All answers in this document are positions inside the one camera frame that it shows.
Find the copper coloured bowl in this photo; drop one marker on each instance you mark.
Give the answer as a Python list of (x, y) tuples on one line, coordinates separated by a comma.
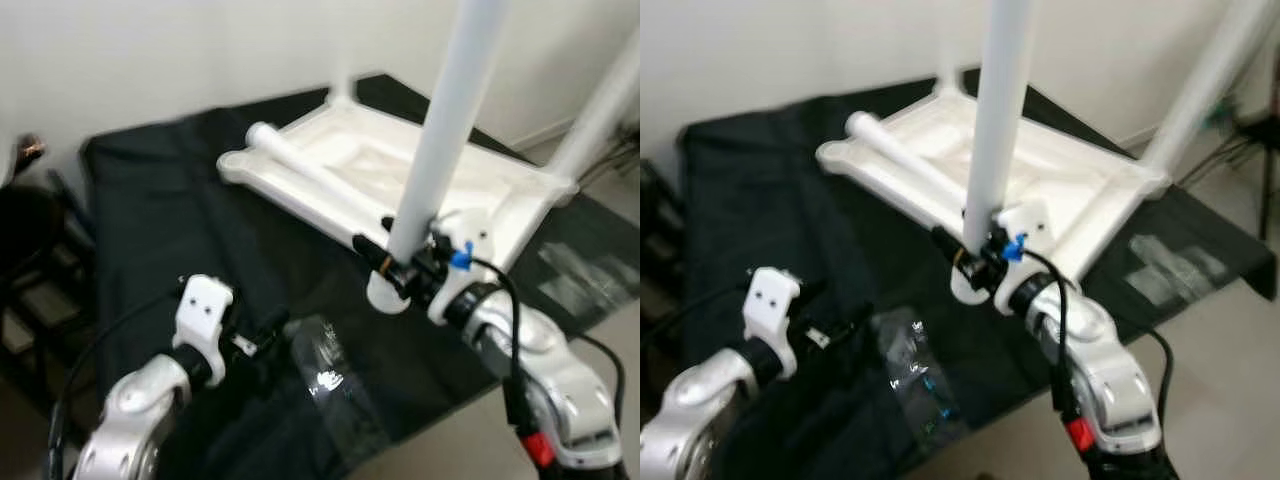
[(28, 152)]

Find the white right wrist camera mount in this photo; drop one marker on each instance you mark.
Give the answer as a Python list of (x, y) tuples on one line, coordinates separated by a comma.
[(1035, 220), (470, 230)]

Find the white plastic table top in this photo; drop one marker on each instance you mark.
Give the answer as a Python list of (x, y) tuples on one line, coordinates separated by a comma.
[(1090, 180), (500, 190)]

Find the clear tape patch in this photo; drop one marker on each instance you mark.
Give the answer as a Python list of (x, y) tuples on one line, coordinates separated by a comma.
[(590, 275), (335, 390), (920, 385), (1180, 265)]

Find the black cloth cover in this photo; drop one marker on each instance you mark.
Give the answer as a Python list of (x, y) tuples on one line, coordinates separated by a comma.
[(180, 220), (760, 220)]

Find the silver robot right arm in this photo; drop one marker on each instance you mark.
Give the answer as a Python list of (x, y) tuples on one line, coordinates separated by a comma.
[(560, 380), (1110, 370)]

